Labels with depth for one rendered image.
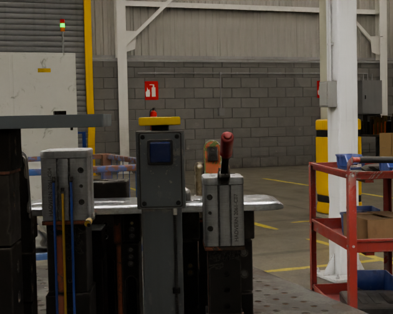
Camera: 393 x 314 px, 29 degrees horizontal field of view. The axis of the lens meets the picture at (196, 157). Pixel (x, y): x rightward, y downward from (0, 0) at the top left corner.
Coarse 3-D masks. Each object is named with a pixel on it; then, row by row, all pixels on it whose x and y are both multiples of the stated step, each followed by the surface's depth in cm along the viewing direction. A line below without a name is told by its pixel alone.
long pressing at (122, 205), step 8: (32, 200) 151; (40, 200) 151; (96, 200) 149; (104, 200) 148; (112, 200) 148; (120, 200) 148; (128, 200) 147; (136, 200) 147; (192, 200) 146; (200, 200) 147; (248, 200) 143; (256, 200) 143; (264, 200) 142; (272, 200) 142; (32, 208) 135; (40, 208) 135; (96, 208) 135; (104, 208) 135; (112, 208) 136; (120, 208) 136; (128, 208) 136; (136, 208) 136; (184, 208) 136; (192, 208) 136; (200, 208) 136; (248, 208) 136; (256, 208) 136; (264, 208) 136; (272, 208) 137; (280, 208) 138
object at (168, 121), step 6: (138, 120) 108; (144, 120) 108; (150, 120) 108; (156, 120) 108; (162, 120) 108; (168, 120) 108; (174, 120) 108; (156, 126) 110; (162, 126) 110; (168, 126) 111
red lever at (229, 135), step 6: (228, 132) 113; (222, 138) 113; (228, 138) 113; (222, 144) 114; (228, 144) 113; (222, 150) 115; (228, 150) 115; (222, 156) 117; (228, 156) 117; (222, 162) 119; (228, 162) 119; (222, 168) 121; (228, 168) 123; (222, 174) 122; (228, 174) 122; (222, 180) 123; (228, 180) 123
